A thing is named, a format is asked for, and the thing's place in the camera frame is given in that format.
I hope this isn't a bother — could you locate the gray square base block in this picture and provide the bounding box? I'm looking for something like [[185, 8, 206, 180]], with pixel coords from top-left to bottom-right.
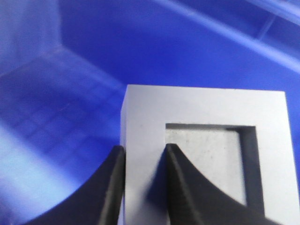
[[120, 85, 300, 225]]

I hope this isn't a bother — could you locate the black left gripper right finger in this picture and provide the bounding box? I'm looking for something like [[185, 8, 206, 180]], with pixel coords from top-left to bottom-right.
[[165, 143, 276, 225]]

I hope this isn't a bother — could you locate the blue target bin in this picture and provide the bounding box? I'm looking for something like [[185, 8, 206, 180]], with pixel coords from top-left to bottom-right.
[[0, 0, 300, 225]]

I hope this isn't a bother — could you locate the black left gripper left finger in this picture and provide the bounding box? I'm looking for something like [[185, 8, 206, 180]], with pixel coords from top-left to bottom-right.
[[27, 145, 126, 225]]

